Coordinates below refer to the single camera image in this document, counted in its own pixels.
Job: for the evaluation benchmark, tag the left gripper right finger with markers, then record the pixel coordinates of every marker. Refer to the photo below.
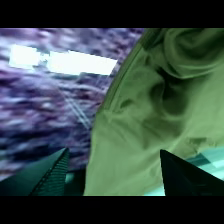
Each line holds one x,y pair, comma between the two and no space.
181,180

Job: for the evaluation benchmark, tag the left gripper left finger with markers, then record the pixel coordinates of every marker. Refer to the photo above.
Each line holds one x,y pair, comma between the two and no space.
43,176

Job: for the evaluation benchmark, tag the green shirt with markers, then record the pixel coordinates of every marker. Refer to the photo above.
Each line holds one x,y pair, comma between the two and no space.
150,110

